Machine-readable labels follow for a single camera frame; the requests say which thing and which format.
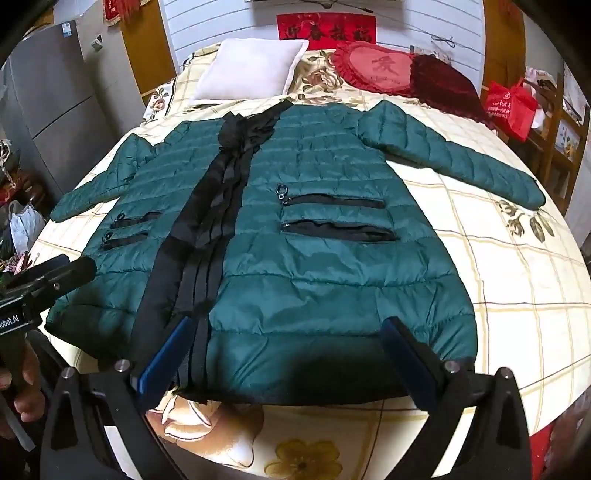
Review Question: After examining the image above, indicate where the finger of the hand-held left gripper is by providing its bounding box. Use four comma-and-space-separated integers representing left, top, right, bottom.
6, 256, 98, 298

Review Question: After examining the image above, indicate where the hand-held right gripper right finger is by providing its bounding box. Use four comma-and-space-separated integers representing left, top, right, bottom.
381, 316, 539, 480

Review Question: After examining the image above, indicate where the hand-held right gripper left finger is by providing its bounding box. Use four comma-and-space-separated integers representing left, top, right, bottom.
39, 315, 197, 480

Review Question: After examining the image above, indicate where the green puffer jacket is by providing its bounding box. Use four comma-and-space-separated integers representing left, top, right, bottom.
44, 99, 546, 407

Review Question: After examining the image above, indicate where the person's left hand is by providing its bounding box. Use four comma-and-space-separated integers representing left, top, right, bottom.
0, 344, 48, 439

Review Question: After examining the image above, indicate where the white plastic bag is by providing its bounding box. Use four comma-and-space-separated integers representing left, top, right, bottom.
9, 200, 47, 252

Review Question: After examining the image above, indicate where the cream floral bedspread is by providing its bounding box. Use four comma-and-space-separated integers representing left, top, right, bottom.
28, 39, 591, 480

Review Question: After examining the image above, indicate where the grey refrigerator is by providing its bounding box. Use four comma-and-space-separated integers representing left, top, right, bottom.
0, 18, 134, 204

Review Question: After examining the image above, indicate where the red hanging ornament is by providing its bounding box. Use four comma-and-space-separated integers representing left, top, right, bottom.
102, 0, 153, 21

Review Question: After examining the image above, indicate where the red shopping bag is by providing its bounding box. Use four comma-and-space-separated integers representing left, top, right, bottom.
481, 78, 539, 143

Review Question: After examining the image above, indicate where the wooden chair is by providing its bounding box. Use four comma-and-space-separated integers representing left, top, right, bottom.
522, 69, 591, 213

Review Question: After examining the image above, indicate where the dark red velvet cushion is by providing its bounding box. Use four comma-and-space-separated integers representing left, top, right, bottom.
409, 53, 497, 130

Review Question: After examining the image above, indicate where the white pillow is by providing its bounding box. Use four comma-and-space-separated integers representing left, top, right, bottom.
188, 38, 310, 101

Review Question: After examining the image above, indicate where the red heart-shaped cushion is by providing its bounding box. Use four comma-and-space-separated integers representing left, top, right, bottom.
331, 41, 419, 97

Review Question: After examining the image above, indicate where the red wall banner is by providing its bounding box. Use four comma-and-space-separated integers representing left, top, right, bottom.
276, 13, 380, 51

